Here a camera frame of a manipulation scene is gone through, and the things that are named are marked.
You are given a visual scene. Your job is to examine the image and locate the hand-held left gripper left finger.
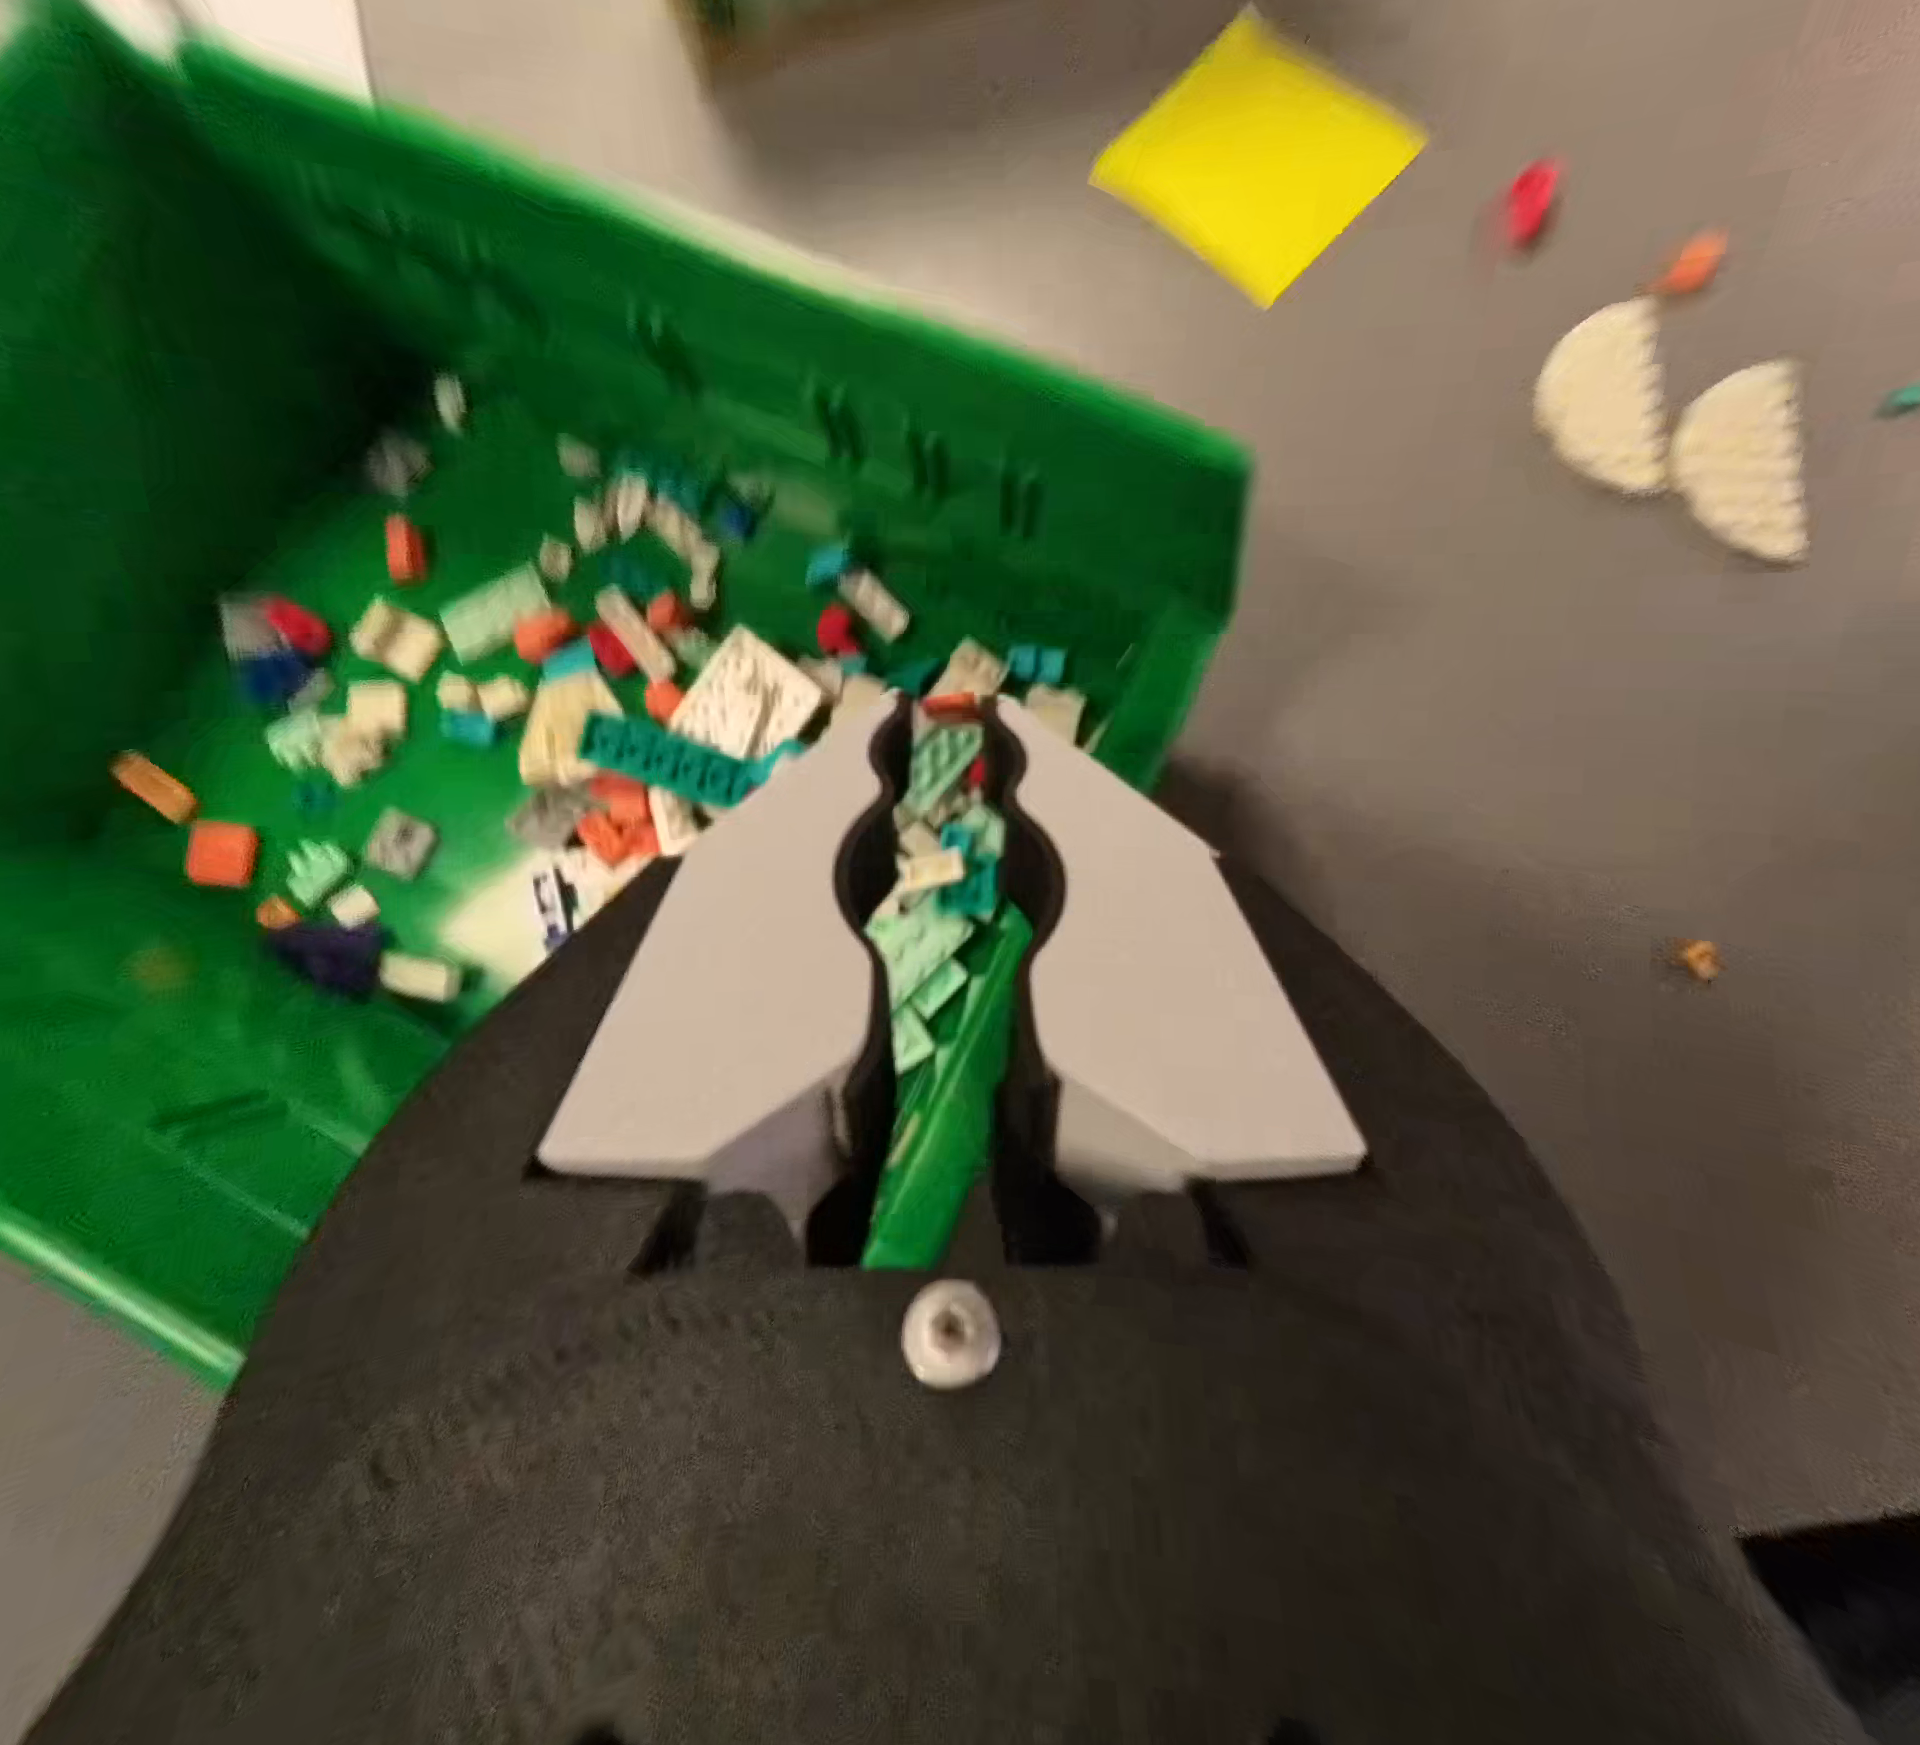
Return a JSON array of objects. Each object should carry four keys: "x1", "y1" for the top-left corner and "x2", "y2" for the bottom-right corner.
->
[{"x1": 534, "y1": 696, "x2": 921, "y2": 1270}]

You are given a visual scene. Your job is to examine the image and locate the green plastic bin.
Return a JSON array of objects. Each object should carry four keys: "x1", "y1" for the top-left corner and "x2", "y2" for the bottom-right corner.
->
[{"x1": 0, "y1": 0, "x2": 1254, "y2": 1388}]

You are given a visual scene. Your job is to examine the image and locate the colourful brick plate assembly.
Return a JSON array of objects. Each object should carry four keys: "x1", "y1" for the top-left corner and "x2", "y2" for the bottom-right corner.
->
[{"x1": 1532, "y1": 296, "x2": 1676, "y2": 496}]

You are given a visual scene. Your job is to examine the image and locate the yellow sticky note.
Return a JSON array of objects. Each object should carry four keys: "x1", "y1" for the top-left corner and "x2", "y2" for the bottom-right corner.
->
[{"x1": 1088, "y1": 4, "x2": 1430, "y2": 312}]

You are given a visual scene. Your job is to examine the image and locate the pile of toy bricks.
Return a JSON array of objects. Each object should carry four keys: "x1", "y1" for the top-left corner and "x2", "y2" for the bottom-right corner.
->
[{"x1": 108, "y1": 372, "x2": 1146, "y2": 1079}]

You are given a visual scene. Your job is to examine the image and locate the white and orange brick plate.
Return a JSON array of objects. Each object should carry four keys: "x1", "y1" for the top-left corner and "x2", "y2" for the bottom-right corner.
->
[{"x1": 1668, "y1": 360, "x2": 1811, "y2": 567}]

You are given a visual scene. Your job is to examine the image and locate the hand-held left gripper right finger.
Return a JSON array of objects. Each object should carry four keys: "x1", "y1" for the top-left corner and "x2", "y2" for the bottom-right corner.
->
[{"x1": 988, "y1": 696, "x2": 1369, "y2": 1265}]

